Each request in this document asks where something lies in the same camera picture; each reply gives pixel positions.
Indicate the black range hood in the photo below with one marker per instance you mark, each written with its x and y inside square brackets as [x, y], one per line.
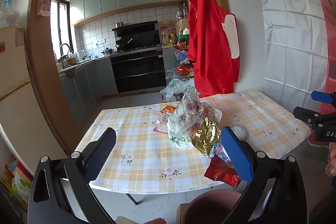
[137, 32]

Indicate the grey lower cabinets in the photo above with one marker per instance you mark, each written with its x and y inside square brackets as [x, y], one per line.
[86, 85]

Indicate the person's right hand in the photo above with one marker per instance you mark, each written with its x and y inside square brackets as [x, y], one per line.
[332, 161]

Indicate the clear green printed plastic bag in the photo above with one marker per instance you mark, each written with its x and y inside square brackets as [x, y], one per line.
[183, 115]

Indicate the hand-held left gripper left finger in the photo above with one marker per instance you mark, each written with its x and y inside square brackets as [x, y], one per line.
[101, 153]

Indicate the black stove oven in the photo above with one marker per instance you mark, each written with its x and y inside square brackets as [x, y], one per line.
[137, 71]

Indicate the grey dimpled plastic tray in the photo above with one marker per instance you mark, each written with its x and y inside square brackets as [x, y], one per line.
[240, 131]

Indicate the kitchen faucet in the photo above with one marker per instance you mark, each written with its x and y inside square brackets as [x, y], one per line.
[64, 48]

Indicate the printed paper wall hanging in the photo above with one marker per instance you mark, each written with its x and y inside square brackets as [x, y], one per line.
[43, 1]

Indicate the red wall poster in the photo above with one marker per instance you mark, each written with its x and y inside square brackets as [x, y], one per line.
[329, 29]

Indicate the crumpled plastic shopping bags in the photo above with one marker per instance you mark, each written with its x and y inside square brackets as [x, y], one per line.
[176, 87]

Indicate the yellow checkered floral tablecloth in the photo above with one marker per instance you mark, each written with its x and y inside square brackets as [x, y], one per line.
[141, 142]

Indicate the green orange packaging box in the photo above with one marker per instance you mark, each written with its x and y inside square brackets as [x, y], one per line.
[18, 182]

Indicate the small steel pot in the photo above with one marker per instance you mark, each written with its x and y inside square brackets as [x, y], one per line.
[119, 25]

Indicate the beige refrigerator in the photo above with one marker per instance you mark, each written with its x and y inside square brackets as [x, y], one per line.
[15, 87]

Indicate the lidded cooking pot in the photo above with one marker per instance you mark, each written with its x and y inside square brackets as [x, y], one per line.
[107, 51]

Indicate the white labelled packet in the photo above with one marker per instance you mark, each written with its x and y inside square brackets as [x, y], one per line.
[164, 119]

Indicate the brown plastic bin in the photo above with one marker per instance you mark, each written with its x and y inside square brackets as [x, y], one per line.
[210, 207]

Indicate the cardboard box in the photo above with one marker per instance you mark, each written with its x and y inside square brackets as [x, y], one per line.
[181, 26]

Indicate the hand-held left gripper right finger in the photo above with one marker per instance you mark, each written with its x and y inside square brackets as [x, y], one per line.
[236, 154]

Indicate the clear blue plastic bottle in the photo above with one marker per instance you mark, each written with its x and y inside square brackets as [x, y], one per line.
[8, 7]

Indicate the red snack wrapper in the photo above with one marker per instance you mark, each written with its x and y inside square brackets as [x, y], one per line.
[220, 172]

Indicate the orange snack packet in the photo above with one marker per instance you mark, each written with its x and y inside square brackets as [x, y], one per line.
[167, 109]

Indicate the row of seasoning bottles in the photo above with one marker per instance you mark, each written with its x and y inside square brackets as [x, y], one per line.
[168, 35]

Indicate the wooden door frame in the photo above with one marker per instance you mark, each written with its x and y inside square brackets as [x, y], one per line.
[44, 69]

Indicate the red hanging garment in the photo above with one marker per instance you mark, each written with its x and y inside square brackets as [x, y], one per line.
[210, 43]

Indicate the black table leg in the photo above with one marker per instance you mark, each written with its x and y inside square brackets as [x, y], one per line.
[132, 199]

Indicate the kitchen window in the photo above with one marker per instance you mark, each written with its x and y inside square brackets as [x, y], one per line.
[59, 27]

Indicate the gold foil wrapper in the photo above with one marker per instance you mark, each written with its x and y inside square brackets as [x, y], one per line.
[207, 134]

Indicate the white creased wall sheet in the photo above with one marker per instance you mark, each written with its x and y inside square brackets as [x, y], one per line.
[288, 37]

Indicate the tall clear bottle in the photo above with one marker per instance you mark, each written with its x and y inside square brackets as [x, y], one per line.
[185, 11]

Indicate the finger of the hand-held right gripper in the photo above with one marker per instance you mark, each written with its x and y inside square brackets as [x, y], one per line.
[307, 115]
[324, 97]

